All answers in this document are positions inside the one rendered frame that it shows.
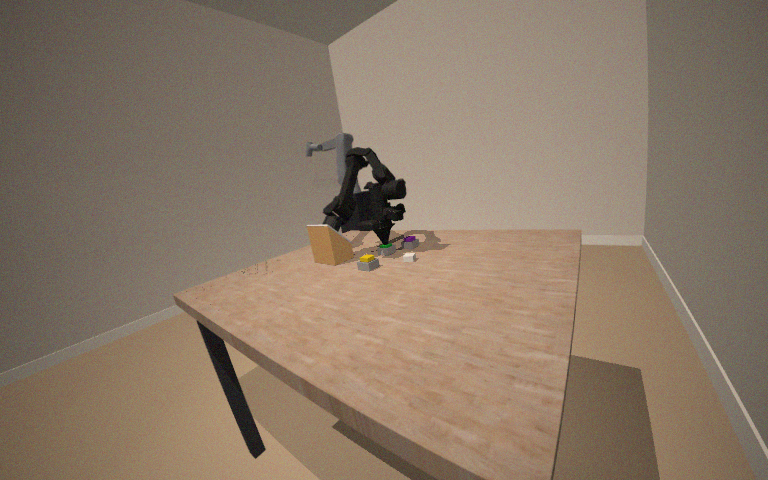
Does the purple button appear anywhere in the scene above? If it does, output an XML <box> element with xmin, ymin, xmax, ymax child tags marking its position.
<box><xmin>401</xmin><ymin>236</ymin><xmax>420</xmax><ymax>249</ymax></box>

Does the yellow button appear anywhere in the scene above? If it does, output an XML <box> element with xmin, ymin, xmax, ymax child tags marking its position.
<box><xmin>357</xmin><ymin>254</ymin><xmax>380</xmax><ymax>272</ymax></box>

